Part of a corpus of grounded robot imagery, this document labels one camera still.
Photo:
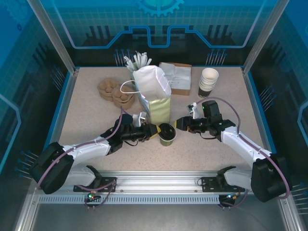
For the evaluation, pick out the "green coffee cup black lid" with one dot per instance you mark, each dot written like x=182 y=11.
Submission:
x=167 y=132

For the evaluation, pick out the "gold green paper bag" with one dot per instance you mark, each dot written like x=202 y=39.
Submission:
x=158 y=110

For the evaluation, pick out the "brown pulp cup carrier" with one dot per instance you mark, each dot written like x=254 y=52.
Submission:
x=113 y=90

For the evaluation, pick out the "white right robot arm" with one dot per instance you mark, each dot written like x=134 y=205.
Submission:
x=240 y=144

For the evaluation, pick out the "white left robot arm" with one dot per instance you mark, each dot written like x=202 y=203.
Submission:
x=84 y=151

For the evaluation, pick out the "brown cardboard napkin box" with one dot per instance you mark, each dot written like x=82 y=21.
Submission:
x=180 y=91

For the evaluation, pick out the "paper cup stack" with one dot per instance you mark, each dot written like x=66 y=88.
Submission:
x=209 y=81

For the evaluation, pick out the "white paper napkins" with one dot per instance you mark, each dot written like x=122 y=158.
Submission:
x=178 y=74

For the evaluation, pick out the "white wrapped straws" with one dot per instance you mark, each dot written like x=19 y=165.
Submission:
x=140 y=59

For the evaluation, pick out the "small LED circuit board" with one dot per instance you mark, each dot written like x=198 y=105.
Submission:
x=91 y=196
x=231 y=196

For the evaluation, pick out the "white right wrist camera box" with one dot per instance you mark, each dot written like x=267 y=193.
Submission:
x=194 y=111

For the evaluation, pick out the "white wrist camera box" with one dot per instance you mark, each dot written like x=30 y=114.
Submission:
x=139 y=119
x=194 y=111

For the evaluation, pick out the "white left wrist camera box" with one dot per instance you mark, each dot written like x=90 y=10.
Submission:
x=139 y=119

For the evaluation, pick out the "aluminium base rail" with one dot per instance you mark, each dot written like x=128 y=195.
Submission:
x=156 y=178

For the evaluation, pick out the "aluminium frame post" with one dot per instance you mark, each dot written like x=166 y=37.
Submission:
x=55 y=38
x=262 y=38

